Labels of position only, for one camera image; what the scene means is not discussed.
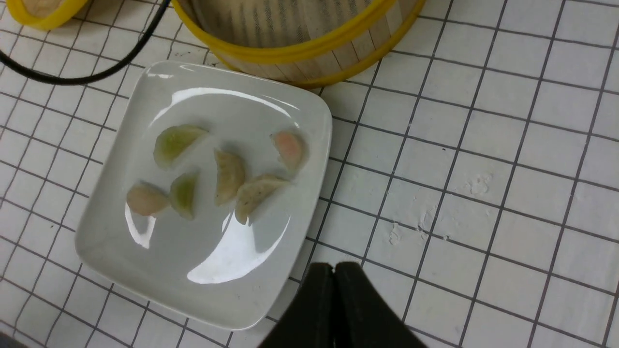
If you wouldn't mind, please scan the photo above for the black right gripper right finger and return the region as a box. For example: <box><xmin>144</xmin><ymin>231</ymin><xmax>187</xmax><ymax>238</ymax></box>
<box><xmin>335</xmin><ymin>262</ymin><xmax>426</xmax><ymax>348</ymax></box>

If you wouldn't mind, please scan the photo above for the pink dumpling on plate front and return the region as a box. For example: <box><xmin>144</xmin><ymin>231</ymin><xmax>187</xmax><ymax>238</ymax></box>
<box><xmin>126</xmin><ymin>183</ymin><xmax>170</xmax><ymax>216</ymax></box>

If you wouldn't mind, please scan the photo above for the white square plate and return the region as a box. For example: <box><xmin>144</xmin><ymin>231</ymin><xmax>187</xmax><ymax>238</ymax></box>
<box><xmin>75</xmin><ymin>61</ymin><xmax>332</xmax><ymax>330</ymax></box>

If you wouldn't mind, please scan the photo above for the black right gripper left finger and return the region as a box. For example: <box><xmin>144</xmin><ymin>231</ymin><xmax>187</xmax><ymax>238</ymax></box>
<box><xmin>259</xmin><ymin>263</ymin><xmax>335</xmax><ymax>348</ymax></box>

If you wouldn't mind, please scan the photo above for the beige dumpling on plate right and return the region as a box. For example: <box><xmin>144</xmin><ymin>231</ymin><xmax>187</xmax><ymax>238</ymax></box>
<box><xmin>235</xmin><ymin>174</ymin><xmax>289</xmax><ymax>225</ymax></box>

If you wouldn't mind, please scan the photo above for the small green dumpling on plate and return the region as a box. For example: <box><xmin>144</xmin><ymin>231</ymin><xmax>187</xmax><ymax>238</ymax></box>
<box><xmin>169</xmin><ymin>172</ymin><xmax>199</xmax><ymax>221</ymax></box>

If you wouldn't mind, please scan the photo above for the pink dumpling on plate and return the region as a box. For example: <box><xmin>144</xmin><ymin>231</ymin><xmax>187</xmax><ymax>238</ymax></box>
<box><xmin>126</xmin><ymin>183</ymin><xmax>170</xmax><ymax>216</ymax></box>
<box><xmin>270</xmin><ymin>130</ymin><xmax>306</xmax><ymax>173</ymax></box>

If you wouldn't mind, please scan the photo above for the black cable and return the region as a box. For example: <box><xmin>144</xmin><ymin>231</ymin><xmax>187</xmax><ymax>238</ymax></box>
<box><xmin>0</xmin><ymin>0</ymin><xmax>172</xmax><ymax>86</ymax></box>

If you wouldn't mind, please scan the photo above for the yellow rimmed bamboo steamer lid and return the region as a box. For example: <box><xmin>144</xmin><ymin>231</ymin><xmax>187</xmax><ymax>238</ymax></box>
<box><xmin>6</xmin><ymin>0</ymin><xmax>87</xmax><ymax>31</ymax></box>

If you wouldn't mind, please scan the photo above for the beige dumpling on plate centre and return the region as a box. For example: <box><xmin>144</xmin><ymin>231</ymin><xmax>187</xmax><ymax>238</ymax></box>
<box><xmin>214</xmin><ymin>149</ymin><xmax>246</xmax><ymax>206</ymax></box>

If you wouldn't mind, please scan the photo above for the yellow rimmed bamboo steamer basket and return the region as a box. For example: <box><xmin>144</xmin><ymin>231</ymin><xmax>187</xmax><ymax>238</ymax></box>
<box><xmin>173</xmin><ymin>0</ymin><xmax>425</xmax><ymax>89</ymax></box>

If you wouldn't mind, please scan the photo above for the green dumpling on plate left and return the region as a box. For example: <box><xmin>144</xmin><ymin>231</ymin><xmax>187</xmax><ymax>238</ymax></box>
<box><xmin>153</xmin><ymin>124</ymin><xmax>208</xmax><ymax>169</ymax></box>

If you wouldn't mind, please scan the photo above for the beige dumpling on plate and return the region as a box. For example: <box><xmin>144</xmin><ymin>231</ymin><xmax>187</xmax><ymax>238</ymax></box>
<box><xmin>235</xmin><ymin>174</ymin><xmax>289</xmax><ymax>225</ymax></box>
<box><xmin>214</xmin><ymin>149</ymin><xmax>246</xmax><ymax>206</ymax></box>

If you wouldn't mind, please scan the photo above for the pink dumpling on plate back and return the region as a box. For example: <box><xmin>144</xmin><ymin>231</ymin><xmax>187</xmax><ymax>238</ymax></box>
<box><xmin>270</xmin><ymin>130</ymin><xmax>306</xmax><ymax>173</ymax></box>

